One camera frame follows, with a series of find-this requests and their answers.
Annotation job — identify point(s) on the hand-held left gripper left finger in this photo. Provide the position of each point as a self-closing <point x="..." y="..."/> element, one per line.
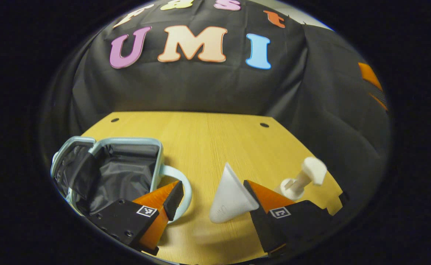
<point x="173" y="200"/>

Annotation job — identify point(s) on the black backdrop cloth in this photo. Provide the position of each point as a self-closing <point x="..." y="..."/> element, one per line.
<point x="200" y="88"/>

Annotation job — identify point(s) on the white squeeze tube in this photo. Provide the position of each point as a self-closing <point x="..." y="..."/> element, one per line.
<point x="230" y="198"/>

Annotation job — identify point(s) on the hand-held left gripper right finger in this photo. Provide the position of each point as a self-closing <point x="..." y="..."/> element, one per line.
<point x="263" y="228"/>

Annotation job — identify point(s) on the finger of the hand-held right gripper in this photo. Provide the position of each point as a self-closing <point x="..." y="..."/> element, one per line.
<point x="370" y="75"/>

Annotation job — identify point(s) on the white pump bottle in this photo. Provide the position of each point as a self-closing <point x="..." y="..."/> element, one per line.
<point x="303" y="176"/>

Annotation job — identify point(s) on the light blue suitcase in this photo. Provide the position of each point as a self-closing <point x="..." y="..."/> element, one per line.
<point x="127" y="173"/>

